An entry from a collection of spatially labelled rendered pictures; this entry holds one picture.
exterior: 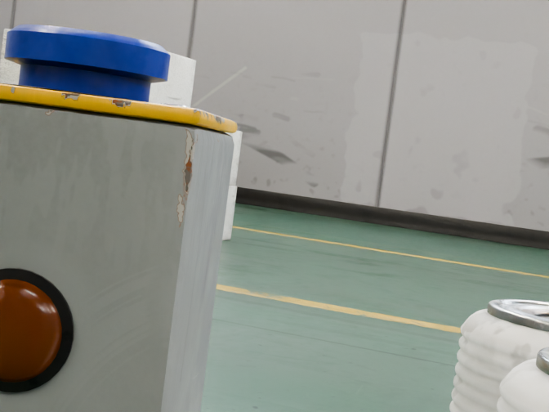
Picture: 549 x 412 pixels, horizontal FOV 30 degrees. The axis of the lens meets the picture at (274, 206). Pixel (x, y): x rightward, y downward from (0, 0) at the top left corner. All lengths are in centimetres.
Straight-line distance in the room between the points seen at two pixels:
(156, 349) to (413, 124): 520
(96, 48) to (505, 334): 24
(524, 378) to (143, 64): 16
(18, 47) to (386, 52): 525
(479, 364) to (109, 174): 24
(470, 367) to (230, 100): 533
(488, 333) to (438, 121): 496
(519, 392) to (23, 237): 16
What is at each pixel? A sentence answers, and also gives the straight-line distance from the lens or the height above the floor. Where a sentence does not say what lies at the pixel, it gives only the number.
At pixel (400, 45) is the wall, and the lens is 547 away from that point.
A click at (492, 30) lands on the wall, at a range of 539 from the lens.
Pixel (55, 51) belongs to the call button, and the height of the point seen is 32.
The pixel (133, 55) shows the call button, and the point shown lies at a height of 33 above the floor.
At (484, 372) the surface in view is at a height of 23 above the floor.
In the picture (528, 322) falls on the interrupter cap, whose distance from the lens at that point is 43.
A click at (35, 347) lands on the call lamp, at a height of 26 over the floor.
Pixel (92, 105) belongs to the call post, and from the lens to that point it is 22.
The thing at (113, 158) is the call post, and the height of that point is 30.
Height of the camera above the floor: 31
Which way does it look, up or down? 3 degrees down
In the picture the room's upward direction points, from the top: 7 degrees clockwise
